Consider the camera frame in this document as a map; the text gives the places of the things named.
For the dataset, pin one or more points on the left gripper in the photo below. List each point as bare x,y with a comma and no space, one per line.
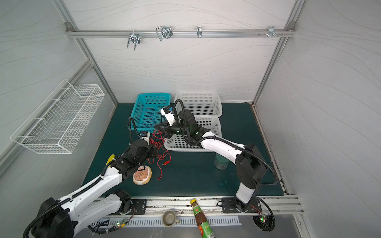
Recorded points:
151,148

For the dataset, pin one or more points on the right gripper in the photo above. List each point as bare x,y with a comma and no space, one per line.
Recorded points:
163,129

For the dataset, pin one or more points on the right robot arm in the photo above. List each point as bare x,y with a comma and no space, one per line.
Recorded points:
252,170

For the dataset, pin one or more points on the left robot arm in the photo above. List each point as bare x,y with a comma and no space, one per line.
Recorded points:
67,216

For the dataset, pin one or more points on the teal plastic basket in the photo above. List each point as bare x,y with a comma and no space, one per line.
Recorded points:
146,111

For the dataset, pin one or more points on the white basket far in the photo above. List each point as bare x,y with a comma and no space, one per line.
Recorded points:
201,103

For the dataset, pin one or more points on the yellow banana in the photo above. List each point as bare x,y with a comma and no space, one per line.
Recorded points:
111,158

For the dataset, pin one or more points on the clear jar green lid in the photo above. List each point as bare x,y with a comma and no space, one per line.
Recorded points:
221,162

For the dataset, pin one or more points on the metal cup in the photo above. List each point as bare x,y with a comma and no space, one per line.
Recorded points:
170,218

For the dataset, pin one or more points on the sauce bottle green label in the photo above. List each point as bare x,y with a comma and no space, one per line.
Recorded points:
201,221

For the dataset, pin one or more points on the metal double hook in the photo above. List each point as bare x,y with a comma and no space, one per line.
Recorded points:
164,32

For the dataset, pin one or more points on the metal u-bolt hook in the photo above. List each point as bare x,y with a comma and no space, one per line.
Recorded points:
134,39

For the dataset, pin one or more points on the small metal clip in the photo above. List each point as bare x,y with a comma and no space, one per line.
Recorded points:
199,31

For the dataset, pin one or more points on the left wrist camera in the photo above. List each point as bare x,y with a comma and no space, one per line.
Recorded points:
145,135

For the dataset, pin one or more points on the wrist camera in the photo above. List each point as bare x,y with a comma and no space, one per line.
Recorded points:
145,135
167,112

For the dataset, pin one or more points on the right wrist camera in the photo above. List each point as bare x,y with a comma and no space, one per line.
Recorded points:
167,112

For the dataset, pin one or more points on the white wire wall basket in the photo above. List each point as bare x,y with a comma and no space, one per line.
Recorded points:
57,125

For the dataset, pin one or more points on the metal bracket hook right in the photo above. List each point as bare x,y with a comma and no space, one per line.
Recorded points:
271,33

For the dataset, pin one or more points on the metal cross rail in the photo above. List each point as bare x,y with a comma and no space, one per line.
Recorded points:
242,33

